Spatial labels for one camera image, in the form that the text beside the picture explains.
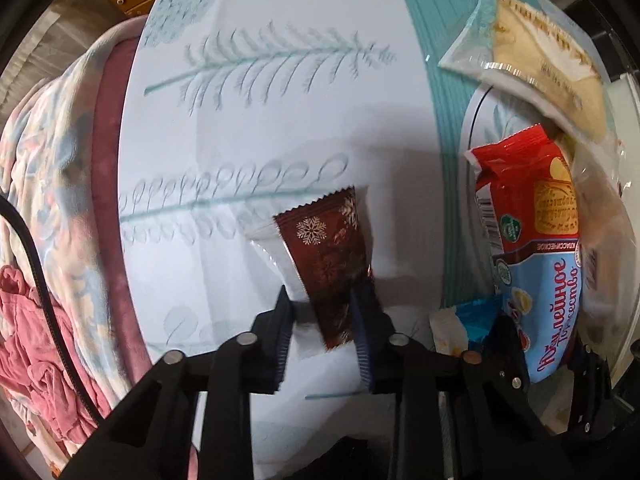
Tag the clear pastry packet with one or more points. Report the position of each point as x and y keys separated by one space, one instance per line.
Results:
x=600 y=210

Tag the person's dark jacket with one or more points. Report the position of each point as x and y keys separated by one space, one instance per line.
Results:
x=350 y=457

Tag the white plastic bin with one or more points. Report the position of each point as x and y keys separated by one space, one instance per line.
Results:
x=629 y=110

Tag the white lace dust cover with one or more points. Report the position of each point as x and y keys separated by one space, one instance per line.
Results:
x=65 y=25

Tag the pink cloth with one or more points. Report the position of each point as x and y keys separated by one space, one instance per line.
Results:
x=30 y=360

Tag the blue white snack packet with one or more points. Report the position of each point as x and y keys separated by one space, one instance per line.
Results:
x=475 y=310

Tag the cream sandwich packet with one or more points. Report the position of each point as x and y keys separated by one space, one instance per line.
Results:
x=545 y=75

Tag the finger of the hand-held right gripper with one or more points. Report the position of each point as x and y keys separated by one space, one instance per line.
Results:
x=507 y=350
x=595 y=395

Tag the pastel fleece blanket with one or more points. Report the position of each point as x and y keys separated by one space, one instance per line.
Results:
x=60 y=135

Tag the red blue cookie packet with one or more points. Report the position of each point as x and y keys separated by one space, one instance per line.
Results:
x=530 y=200

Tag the brown snowflake snack packet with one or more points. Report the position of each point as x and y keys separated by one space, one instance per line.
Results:
x=325 y=255

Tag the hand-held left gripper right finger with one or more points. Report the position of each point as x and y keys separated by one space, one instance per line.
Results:
x=363 y=342

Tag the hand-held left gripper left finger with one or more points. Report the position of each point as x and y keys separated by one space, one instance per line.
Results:
x=279 y=342

